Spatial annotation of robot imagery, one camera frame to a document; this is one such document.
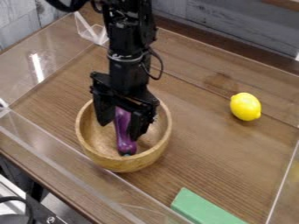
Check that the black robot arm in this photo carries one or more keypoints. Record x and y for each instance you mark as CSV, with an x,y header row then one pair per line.
x,y
130,23

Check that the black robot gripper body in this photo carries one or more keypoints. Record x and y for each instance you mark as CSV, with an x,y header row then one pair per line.
x,y
124,84

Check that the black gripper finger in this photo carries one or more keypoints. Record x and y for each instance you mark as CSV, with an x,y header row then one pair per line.
x,y
139,123
104,109

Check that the clear acrylic corner bracket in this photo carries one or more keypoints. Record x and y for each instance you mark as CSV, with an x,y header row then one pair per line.
x,y
94,33

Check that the purple toy eggplant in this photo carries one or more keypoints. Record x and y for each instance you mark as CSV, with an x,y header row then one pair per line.
x,y
126,146

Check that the yellow lemon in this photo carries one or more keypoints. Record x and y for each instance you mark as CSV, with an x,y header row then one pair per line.
x,y
244,106

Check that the green rectangular block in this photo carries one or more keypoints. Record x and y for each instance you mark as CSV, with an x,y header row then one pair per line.
x,y
199,210

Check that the brown wooden bowl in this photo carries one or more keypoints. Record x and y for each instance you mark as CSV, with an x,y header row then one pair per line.
x,y
108,145

